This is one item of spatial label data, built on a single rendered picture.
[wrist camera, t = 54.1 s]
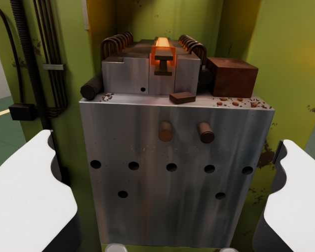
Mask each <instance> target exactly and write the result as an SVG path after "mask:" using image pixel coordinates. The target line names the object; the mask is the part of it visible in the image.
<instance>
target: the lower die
mask: <svg viewBox="0 0 315 252"><path fill-rule="evenodd" d="M157 40H158V37H155V39H141V40H140V41H139V42H136V41H134V42H132V43H131V44H129V45H128V46H127V47H125V49H122V52H118V54H115V52H114V53H113V54H112V55H110V56H109V57H107V58H106V59H104V60H103V61H102V62H101V65H102V76H103V87H104V93H124V94H151V95H170V94H176V93H183V92H189V93H191V94H193V95H195V96H196V93H197V86H198V78H199V71H200V63H201V60H200V58H199V57H198V56H197V55H196V54H195V53H194V52H193V51H192V53H191V54H188V51H186V49H185V48H184V46H182V44H181V43H180V42H179V40H171V39H170V38H169V37H167V40H168V43H169V46H170V47H175V61H174V66H171V70H172V76H165V75H154V71H155V65H151V55H152V46H156V45H157ZM143 87H144V88H145V91H144V92H142V91H141V88H143Z"/></svg>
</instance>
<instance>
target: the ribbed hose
mask: <svg viewBox="0 0 315 252"><path fill-rule="evenodd" d="M20 1H21V0H10V3H11V4H10V5H11V8H12V11H13V15H14V18H15V19H14V20H15V22H16V25H17V26H16V27H17V28H16V29H18V30H17V31H18V34H19V35H18V36H19V38H20V39H19V40H20V42H21V46H22V49H23V53H24V54H23V55H24V57H25V58H24V59H25V61H26V62H25V63H26V65H27V69H28V74H29V78H30V81H31V85H32V90H33V94H34V97H35V100H36V101H35V102H36V105H37V108H38V113H39V116H40V120H41V125H42V128H43V130H52V129H51V125H50V120H49V118H47V117H48V115H46V114H47V112H46V110H47V109H45V107H46V104H45V100H44V95H43V92H42V87H41V83H40V80H39V79H40V78H39V76H38V71H37V67H36V65H35V64H36V63H35V59H34V55H33V51H32V47H31V43H30V42H31V41H30V39H29V38H30V37H29V34H28V30H27V29H28V28H27V26H26V21H25V20H26V19H24V18H25V17H24V14H23V13H24V12H23V9H22V5H21V2H20ZM56 157H57V161H58V165H59V170H60V174H61V182H62V183H64V184H66V185H67V186H69V187H70V185H71V183H70V179H69V174H68V170H67V167H60V163H59V158H58V155H57V156H56Z"/></svg>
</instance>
